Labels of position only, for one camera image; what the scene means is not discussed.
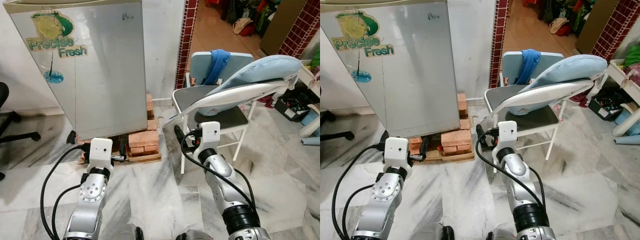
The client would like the black office chair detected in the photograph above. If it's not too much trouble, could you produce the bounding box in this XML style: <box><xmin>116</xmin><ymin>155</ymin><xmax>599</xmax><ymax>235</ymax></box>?
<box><xmin>0</xmin><ymin>82</ymin><xmax>42</xmax><ymax>181</ymax></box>
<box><xmin>320</xmin><ymin>111</ymin><xmax>354</xmax><ymax>142</ymax></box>

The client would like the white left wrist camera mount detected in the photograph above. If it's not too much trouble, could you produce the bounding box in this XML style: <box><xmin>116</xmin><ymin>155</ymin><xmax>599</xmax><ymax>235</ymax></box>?
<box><xmin>88</xmin><ymin>138</ymin><xmax>114</xmax><ymax>169</ymax></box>
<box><xmin>384</xmin><ymin>137</ymin><xmax>410</xmax><ymax>168</ymax></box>

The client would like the white folding chair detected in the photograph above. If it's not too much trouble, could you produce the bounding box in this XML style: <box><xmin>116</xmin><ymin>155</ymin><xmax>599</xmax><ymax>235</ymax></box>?
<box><xmin>484</xmin><ymin>51</ymin><xmax>571</xmax><ymax>174</ymax></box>
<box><xmin>171</xmin><ymin>51</ymin><xmax>261</xmax><ymax>176</ymax></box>

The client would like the grey robot leg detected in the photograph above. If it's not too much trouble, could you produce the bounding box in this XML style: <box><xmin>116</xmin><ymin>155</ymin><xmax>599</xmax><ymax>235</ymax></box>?
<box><xmin>112</xmin><ymin>224</ymin><xmax>146</xmax><ymax>240</ymax></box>
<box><xmin>487</xmin><ymin>230</ymin><xmax>521</xmax><ymax>240</ymax></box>
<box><xmin>415</xmin><ymin>225</ymin><xmax>456</xmax><ymax>240</ymax></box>
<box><xmin>175</xmin><ymin>230</ymin><xmax>213</xmax><ymax>240</ymax></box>

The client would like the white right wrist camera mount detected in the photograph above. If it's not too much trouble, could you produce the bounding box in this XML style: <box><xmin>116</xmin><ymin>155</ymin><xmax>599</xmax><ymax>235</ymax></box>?
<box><xmin>497</xmin><ymin>120</ymin><xmax>519</xmax><ymax>150</ymax></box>
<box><xmin>198</xmin><ymin>121</ymin><xmax>222</xmax><ymax>151</ymax></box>

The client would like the blue cloth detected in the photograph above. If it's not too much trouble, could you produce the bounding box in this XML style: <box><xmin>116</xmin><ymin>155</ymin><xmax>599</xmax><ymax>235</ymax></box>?
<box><xmin>202</xmin><ymin>49</ymin><xmax>231</xmax><ymax>86</ymax></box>
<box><xmin>515</xmin><ymin>49</ymin><xmax>544</xmax><ymax>85</ymax></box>

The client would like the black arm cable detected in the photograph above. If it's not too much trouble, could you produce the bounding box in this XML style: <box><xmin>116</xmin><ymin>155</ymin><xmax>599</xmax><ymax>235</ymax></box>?
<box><xmin>179</xmin><ymin>127</ymin><xmax>258</xmax><ymax>211</ymax></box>
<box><xmin>475</xmin><ymin>127</ymin><xmax>547</xmax><ymax>211</ymax></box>
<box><xmin>344</xmin><ymin>183</ymin><xmax>377</xmax><ymax>240</ymax></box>
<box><xmin>331</xmin><ymin>141</ymin><xmax>386</xmax><ymax>240</ymax></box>
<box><xmin>51</xmin><ymin>183</ymin><xmax>83</xmax><ymax>240</ymax></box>
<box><xmin>39</xmin><ymin>142</ymin><xmax>92</xmax><ymax>240</ymax></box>

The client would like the silver mini fridge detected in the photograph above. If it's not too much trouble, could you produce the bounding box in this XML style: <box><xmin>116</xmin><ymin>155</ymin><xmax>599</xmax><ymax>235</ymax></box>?
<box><xmin>2</xmin><ymin>0</ymin><xmax>151</xmax><ymax>141</ymax></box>
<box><xmin>320</xmin><ymin>0</ymin><xmax>461</xmax><ymax>140</ymax></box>

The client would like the grey robot left leg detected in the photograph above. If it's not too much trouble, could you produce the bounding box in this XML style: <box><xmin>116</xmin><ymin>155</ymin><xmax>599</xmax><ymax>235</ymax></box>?
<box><xmin>415</xmin><ymin>225</ymin><xmax>456</xmax><ymax>240</ymax></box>
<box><xmin>112</xmin><ymin>224</ymin><xmax>146</xmax><ymax>240</ymax></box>

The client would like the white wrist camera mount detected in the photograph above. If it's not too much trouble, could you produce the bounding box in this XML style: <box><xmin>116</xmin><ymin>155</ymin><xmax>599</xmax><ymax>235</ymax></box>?
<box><xmin>384</xmin><ymin>137</ymin><xmax>410</xmax><ymax>168</ymax></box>
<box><xmin>198</xmin><ymin>121</ymin><xmax>222</xmax><ymax>151</ymax></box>
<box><xmin>88</xmin><ymin>138</ymin><xmax>114</xmax><ymax>169</ymax></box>
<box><xmin>497</xmin><ymin>120</ymin><xmax>519</xmax><ymax>150</ymax></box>

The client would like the brown wooden cabinet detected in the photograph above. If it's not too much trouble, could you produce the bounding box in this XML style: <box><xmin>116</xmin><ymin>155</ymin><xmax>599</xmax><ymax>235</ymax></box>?
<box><xmin>260</xmin><ymin>0</ymin><xmax>309</xmax><ymax>56</ymax></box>
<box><xmin>575</xmin><ymin>0</ymin><xmax>621</xmax><ymax>55</ymax></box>

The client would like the pink cloth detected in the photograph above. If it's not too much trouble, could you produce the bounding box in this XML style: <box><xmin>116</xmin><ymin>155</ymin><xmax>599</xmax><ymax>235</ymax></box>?
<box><xmin>625</xmin><ymin>63</ymin><xmax>640</xmax><ymax>87</ymax></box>

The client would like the beige bag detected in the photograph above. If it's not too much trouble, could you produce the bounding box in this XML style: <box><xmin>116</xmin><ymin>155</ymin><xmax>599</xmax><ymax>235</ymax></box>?
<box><xmin>549</xmin><ymin>17</ymin><xmax>571</xmax><ymax>36</ymax></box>
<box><xmin>232</xmin><ymin>17</ymin><xmax>254</xmax><ymax>36</ymax></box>

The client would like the dark clothes pile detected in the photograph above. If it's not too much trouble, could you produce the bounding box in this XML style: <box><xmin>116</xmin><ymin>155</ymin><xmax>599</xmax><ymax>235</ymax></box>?
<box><xmin>220</xmin><ymin>0</ymin><xmax>281</xmax><ymax>38</ymax></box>
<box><xmin>537</xmin><ymin>0</ymin><xmax>597</xmax><ymax>37</ymax></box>

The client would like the white side table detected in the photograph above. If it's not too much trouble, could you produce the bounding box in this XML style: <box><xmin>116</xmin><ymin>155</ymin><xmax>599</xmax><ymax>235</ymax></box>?
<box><xmin>605</xmin><ymin>59</ymin><xmax>640</xmax><ymax>108</ymax></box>
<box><xmin>299</xmin><ymin>59</ymin><xmax>321</xmax><ymax>98</ymax></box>

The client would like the red brick stack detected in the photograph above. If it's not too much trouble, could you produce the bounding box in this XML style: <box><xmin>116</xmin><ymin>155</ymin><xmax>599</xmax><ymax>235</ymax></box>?
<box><xmin>125</xmin><ymin>93</ymin><xmax>161</xmax><ymax>156</ymax></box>
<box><xmin>407</xmin><ymin>93</ymin><xmax>474</xmax><ymax>156</ymax></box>

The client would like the light blue ironing board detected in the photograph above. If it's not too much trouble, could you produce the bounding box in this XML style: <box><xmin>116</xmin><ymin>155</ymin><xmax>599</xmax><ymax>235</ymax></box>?
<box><xmin>487</xmin><ymin>54</ymin><xmax>610</xmax><ymax>117</ymax></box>
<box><xmin>169</xmin><ymin>55</ymin><xmax>304</xmax><ymax>121</ymax></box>

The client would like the black toolbox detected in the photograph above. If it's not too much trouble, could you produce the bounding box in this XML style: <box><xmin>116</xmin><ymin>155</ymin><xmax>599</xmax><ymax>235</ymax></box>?
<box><xmin>589</xmin><ymin>90</ymin><xmax>626</xmax><ymax>121</ymax></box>
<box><xmin>274</xmin><ymin>89</ymin><xmax>312</xmax><ymax>121</ymax></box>

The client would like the grey robot right leg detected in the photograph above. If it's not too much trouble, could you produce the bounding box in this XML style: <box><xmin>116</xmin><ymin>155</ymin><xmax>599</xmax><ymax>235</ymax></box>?
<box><xmin>487</xmin><ymin>230</ymin><xmax>521</xmax><ymax>240</ymax></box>
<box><xmin>175</xmin><ymin>230</ymin><xmax>213</xmax><ymax>240</ymax></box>

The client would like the cream plastic tube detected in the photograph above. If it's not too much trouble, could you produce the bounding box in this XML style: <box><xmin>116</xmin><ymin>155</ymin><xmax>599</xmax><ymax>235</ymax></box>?
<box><xmin>300</xmin><ymin>103</ymin><xmax>321</xmax><ymax>139</ymax></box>

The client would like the light blue roll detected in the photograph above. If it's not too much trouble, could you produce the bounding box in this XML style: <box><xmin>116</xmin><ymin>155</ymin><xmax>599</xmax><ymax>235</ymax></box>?
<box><xmin>301</xmin><ymin>109</ymin><xmax>321</xmax><ymax>146</ymax></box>
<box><xmin>615</xmin><ymin>107</ymin><xmax>640</xmax><ymax>146</ymax></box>

